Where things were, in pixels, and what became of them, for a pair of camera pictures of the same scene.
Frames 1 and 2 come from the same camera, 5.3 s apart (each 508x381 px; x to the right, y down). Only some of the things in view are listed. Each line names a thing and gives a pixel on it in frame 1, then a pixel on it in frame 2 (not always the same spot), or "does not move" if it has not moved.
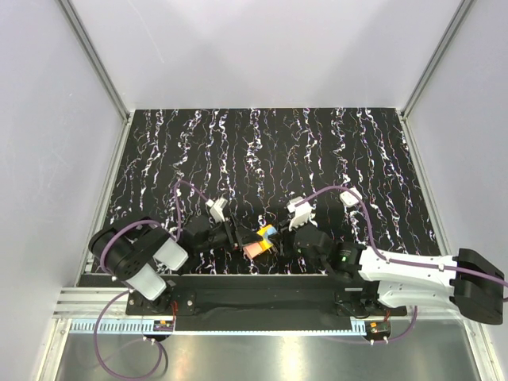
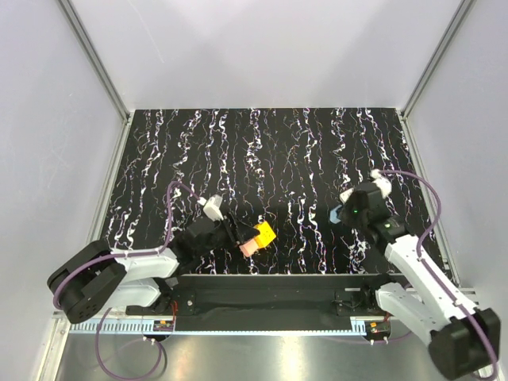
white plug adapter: [348, 198] does not move
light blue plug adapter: [271, 230] -> [333, 216]
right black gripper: [287, 235] -> [346, 211]
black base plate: [259, 302] does not move
